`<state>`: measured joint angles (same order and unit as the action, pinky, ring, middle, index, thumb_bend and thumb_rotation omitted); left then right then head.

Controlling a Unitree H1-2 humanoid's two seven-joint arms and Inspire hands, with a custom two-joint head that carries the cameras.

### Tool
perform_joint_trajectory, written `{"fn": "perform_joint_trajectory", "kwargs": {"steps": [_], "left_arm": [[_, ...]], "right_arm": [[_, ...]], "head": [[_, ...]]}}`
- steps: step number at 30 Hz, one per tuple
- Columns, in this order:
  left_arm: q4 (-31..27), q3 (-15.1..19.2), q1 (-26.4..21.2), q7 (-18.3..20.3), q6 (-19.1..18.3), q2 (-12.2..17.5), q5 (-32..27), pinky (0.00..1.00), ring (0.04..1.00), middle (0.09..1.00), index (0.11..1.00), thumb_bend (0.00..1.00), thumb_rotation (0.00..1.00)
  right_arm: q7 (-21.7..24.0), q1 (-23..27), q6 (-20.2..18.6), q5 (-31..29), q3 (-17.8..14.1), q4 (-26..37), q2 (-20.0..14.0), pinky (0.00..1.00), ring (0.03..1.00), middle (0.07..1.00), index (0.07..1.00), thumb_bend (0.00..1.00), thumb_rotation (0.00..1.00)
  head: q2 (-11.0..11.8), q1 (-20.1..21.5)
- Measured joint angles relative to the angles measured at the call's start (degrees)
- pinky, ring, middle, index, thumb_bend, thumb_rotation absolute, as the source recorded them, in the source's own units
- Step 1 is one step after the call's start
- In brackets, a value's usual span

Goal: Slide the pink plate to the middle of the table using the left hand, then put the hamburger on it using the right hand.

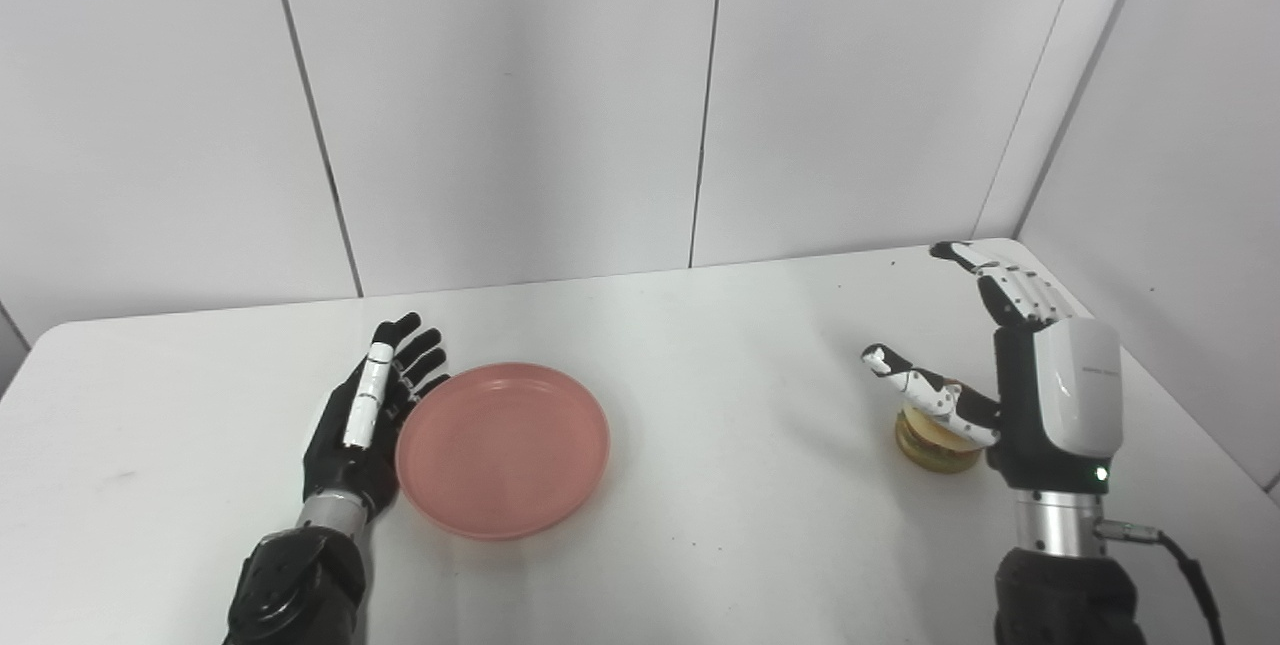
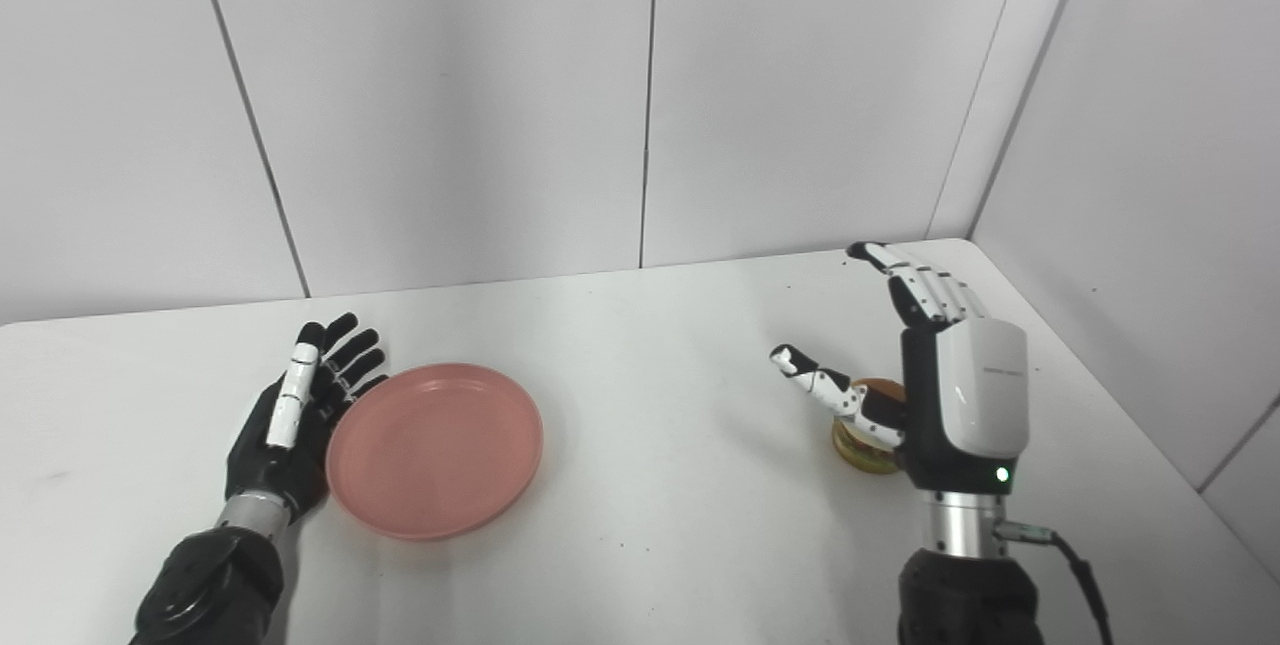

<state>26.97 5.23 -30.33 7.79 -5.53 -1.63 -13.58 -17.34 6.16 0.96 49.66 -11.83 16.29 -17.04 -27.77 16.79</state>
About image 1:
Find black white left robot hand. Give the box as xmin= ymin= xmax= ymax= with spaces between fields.
xmin=303 ymin=312 xmax=451 ymax=521

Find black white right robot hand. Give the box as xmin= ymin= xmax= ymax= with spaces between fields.
xmin=862 ymin=241 xmax=1124 ymax=496

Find toy hamburger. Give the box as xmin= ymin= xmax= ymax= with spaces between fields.
xmin=894 ymin=380 xmax=986 ymax=474

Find pink round plate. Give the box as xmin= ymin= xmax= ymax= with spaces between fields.
xmin=395 ymin=362 xmax=612 ymax=541

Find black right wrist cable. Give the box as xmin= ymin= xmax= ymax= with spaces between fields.
xmin=1095 ymin=519 xmax=1226 ymax=645

